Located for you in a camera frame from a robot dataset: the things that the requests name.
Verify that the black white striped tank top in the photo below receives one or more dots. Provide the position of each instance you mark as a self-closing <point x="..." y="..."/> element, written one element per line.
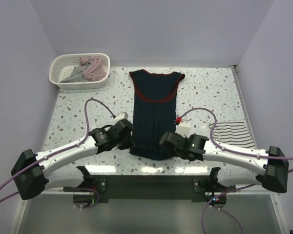
<point x="234" y="132"/>

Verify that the white plastic laundry basket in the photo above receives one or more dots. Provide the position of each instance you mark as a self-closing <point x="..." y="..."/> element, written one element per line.
<point x="63" y="66"/>

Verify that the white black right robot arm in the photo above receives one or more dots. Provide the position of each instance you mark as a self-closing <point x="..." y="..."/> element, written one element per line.
<point x="268" y="168"/>

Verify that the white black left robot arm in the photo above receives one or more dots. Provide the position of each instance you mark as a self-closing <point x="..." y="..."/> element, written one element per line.
<point x="31" y="170"/>

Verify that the navy maroon tank top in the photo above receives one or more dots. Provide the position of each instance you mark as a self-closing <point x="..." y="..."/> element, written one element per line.
<point x="154" y="111"/>

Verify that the aluminium right side rail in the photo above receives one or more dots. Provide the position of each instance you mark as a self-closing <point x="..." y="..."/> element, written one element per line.
<point x="244" y="102"/>

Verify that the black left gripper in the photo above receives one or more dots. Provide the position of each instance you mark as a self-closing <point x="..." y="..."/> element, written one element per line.
<point x="130" y="144"/>

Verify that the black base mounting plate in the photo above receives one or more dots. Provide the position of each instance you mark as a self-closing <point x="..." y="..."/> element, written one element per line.
<point x="151" y="187"/>

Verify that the grey tank top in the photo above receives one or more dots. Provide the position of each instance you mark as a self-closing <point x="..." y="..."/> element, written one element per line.
<point x="77" y="75"/>

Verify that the pink tank top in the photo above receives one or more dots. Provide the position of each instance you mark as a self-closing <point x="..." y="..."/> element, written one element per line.
<point x="92" y="68"/>

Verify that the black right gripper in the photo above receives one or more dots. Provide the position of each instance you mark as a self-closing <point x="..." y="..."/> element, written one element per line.
<point x="173" y="152"/>

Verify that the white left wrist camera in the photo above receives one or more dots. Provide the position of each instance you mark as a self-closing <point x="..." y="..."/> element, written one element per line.
<point x="120" y="116"/>

